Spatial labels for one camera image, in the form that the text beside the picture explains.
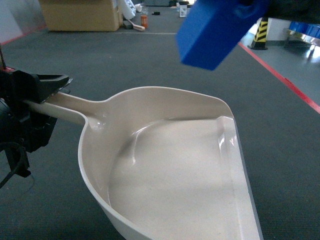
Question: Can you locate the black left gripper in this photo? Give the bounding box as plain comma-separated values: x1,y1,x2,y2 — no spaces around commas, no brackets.
0,70,73,178

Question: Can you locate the beige plastic dustpan tray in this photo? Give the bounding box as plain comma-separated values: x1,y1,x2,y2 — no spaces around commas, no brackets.
27,86,263,240

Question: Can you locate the blue plastic block part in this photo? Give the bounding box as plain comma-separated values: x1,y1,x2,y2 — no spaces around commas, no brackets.
176,0,270,71

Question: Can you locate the stainless steel shelf rack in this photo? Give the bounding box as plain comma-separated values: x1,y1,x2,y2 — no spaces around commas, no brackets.
283,21,320,59

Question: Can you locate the large cardboard box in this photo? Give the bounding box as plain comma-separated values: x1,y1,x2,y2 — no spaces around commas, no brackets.
39,0,123,32

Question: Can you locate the wooden hand brush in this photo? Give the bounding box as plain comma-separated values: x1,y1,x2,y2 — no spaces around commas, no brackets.
128,20,146,32

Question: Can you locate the white printed bag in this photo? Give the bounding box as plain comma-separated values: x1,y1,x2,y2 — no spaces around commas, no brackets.
118,0,136,20

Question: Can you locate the orange can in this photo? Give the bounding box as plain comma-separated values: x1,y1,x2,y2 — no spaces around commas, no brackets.
140,14,148,29

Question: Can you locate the black white box rear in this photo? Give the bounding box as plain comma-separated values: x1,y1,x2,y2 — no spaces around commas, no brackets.
178,1,190,18

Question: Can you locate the yellow black traffic cone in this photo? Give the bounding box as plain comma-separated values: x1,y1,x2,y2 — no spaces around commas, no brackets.
248,17,269,51

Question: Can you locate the black cable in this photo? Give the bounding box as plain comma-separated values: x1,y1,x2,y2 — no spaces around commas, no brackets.
0,142,28,190

